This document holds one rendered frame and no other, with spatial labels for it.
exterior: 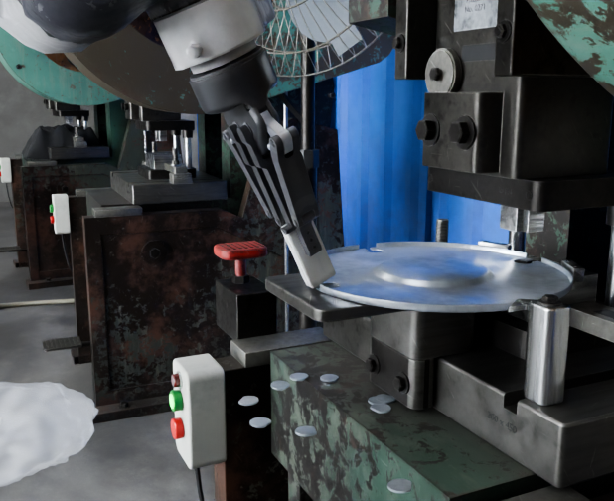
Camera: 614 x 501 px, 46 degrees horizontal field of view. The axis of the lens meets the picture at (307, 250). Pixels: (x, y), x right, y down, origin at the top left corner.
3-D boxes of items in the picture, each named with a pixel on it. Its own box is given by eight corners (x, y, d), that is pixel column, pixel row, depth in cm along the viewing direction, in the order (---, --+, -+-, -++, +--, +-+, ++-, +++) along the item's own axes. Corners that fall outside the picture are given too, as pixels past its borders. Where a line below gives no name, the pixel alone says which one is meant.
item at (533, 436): (557, 491, 61) (563, 425, 60) (321, 334, 101) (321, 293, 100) (781, 423, 74) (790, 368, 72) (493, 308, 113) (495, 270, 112)
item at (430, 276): (636, 291, 72) (637, 283, 72) (388, 330, 60) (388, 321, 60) (459, 240, 98) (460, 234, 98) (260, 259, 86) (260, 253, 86)
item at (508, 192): (537, 238, 71) (539, 182, 70) (421, 209, 89) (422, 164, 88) (651, 225, 78) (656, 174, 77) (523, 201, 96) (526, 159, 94)
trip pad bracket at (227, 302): (239, 421, 102) (236, 287, 98) (218, 396, 111) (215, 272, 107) (278, 414, 105) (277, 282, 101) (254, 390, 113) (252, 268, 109)
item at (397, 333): (318, 442, 68) (319, 306, 66) (263, 390, 81) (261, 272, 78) (524, 397, 79) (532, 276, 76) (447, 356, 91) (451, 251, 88)
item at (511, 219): (522, 233, 80) (524, 200, 79) (493, 226, 85) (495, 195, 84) (543, 231, 82) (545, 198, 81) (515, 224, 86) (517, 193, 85)
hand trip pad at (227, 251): (225, 303, 102) (224, 250, 100) (212, 292, 107) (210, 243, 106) (270, 297, 105) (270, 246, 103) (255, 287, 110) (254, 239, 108)
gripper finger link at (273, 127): (256, 92, 66) (281, 91, 61) (279, 144, 67) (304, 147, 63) (234, 104, 65) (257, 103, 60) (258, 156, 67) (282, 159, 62)
